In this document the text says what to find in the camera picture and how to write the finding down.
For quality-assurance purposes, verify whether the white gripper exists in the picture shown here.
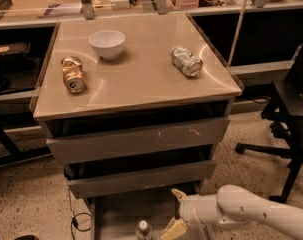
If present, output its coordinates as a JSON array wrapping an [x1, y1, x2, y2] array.
[[159, 188, 221, 240]]

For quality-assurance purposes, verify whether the clear plastic bottle white cap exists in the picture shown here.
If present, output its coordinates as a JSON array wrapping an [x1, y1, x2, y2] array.
[[135, 220, 152, 240]]

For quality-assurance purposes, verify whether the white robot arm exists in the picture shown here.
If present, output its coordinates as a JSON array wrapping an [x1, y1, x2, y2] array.
[[159, 185, 303, 240]]

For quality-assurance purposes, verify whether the bottom grey drawer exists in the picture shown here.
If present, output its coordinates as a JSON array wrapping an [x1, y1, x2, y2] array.
[[89, 181, 216, 240]]

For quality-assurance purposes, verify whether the grey drawer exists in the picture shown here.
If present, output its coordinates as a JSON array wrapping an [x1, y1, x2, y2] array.
[[68, 160, 217, 198], [47, 117, 229, 164], [89, 181, 216, 240]]

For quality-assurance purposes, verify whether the top grey drawer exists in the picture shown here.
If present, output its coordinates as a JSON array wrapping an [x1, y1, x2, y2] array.
[[47, 117, 229, 164]]

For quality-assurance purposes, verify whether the middle grey drawer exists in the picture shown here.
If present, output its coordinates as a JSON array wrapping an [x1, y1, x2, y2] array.
[[68, 160, 217, 198]]

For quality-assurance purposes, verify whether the grey drawer cabinet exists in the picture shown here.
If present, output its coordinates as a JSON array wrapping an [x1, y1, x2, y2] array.
[[29, 12, 245, 240]]

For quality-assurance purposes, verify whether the crushed green silver can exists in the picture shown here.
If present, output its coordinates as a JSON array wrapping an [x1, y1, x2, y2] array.
[[170, 46, 203, 78]]

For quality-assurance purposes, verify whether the black office chair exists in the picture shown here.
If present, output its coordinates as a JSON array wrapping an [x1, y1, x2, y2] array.
[[235, 42, 303, 203]]

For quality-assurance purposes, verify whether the crushed orange soda can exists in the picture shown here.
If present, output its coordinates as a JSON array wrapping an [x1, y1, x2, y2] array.
[[61, 56, 86, 93]]

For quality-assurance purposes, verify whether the black table leg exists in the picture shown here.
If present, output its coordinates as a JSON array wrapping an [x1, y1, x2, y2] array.
[[0, 112, 51, 167]]

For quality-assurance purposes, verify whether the white ceramic bowl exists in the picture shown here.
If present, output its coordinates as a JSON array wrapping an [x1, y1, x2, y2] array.
[[89, 30, 126, 60]]

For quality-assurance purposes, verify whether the white rod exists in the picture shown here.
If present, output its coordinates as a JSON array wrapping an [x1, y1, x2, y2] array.
[[228, 0, 247, 67]]

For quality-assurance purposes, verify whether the purple white paper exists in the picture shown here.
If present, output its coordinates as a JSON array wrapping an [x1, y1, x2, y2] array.
[[43, 3, 83, 17]]

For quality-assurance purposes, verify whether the black cable on floor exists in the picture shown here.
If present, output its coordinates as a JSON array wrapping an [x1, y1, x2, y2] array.
[[68, 187, 93, 240]]

